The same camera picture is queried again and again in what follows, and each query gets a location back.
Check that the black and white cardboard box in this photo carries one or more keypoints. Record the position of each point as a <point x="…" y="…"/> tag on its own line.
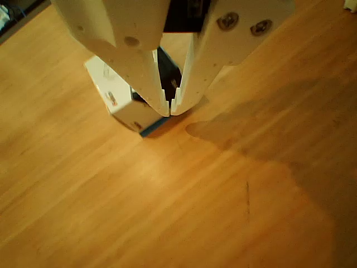
<point x="111" y="83"/>

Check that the blue tape square target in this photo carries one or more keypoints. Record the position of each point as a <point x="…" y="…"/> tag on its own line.
<point x="152" y="131"/>

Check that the white power strip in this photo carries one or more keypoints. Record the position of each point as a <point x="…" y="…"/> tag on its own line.
<point x="3" y="16"/>

